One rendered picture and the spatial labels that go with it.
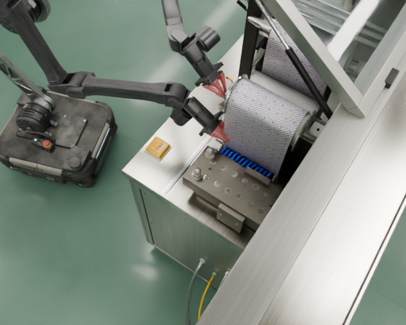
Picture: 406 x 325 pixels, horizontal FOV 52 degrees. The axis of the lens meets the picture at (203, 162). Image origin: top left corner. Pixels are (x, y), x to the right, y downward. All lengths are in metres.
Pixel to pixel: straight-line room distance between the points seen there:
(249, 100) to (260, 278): 0.73
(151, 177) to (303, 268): 0.84
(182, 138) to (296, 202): 1.00
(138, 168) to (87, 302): 1.02
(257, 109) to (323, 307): 0.64
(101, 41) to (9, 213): 1.47
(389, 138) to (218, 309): 0.69
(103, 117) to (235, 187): 1.36
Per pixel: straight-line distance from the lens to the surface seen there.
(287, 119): 1.31
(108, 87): 1.54
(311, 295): 0.96
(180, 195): 1.59
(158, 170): 1.65
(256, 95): 1.34
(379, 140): 1.18
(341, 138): 0.87
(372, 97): 0.94
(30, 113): 2.55
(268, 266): 0.73
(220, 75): 1.40
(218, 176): 1.49
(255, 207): 1.45
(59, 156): 2.56
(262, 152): 1.45
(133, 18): 3.57
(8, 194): 2.83
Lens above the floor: 2.34
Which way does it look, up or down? 60 degrees down
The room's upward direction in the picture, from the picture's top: 2 degrees clockwise
